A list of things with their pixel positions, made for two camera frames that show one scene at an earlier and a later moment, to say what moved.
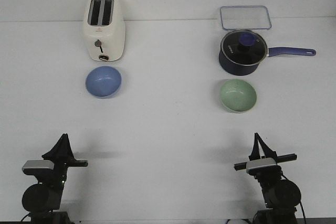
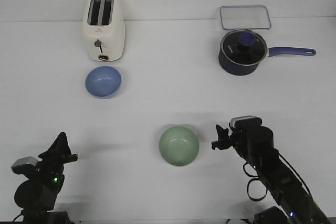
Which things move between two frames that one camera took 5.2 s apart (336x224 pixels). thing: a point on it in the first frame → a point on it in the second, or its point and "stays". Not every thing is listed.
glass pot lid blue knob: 247,47 stays
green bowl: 238,95 → 178,146
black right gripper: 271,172 → 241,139
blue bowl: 103,82 stays
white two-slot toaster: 104,28 stays
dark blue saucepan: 238,59 stays
